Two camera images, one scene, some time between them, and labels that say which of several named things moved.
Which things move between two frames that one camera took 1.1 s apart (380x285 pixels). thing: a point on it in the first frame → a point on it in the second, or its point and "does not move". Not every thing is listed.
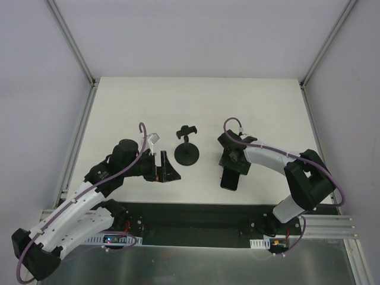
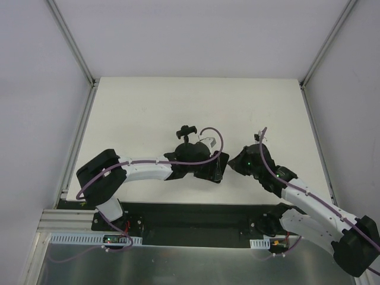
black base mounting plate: [187, 224] does not move
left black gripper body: [158, 170] → [186, 130]
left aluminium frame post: [76, 47] does not move
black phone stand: [187, 153] does not move
